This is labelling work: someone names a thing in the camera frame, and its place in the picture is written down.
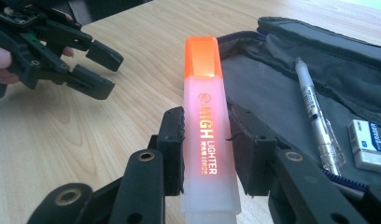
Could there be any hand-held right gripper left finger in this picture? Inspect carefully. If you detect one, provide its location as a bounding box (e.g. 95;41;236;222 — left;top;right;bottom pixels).
107;105;186;224

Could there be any silver pen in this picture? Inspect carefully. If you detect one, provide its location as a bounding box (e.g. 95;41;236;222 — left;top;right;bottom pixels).
294;57;347;177

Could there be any white eraser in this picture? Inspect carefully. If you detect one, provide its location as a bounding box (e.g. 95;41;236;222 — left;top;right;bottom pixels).
346;119;381;174

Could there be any grey fabric pencil case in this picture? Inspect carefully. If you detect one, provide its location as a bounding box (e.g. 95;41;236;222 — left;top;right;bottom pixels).
216;16;381;202

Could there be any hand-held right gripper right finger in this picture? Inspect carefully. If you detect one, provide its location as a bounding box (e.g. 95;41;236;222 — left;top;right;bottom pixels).
228;103;369;224

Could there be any orange highlighter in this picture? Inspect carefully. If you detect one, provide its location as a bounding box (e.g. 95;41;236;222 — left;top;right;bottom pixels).
180;35;243;224

